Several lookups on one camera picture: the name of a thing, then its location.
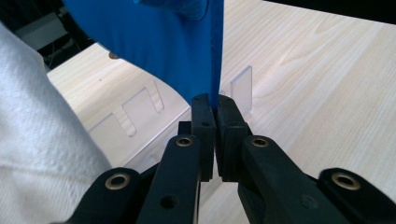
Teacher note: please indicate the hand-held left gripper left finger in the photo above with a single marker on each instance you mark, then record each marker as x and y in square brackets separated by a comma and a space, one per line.
[177, 174]

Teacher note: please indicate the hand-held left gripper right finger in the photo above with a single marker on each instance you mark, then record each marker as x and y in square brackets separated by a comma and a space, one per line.
[264, 177]

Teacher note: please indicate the clear acrylic rack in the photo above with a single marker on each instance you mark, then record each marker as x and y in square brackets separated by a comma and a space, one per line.
[140, 109]

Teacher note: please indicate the blue cap with orange trim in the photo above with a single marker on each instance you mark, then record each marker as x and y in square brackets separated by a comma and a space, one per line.
[162, 43]

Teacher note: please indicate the white cap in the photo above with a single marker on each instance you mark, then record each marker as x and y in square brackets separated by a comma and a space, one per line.
[37, 133]

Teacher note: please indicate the dark round table grommet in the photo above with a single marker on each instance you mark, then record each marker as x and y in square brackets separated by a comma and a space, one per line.
[112, 56]

